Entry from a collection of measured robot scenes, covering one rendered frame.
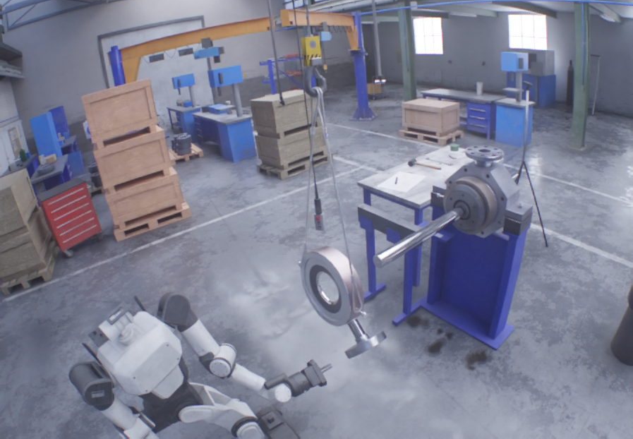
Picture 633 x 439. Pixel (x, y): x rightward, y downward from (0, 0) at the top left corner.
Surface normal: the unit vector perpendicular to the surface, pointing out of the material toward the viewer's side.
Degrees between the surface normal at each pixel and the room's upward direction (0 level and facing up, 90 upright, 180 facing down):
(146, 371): 87
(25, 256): 90
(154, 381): 87
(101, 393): 87
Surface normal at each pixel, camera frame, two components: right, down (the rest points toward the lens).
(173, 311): 0.54, -0.20
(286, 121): 0.66, 0.24
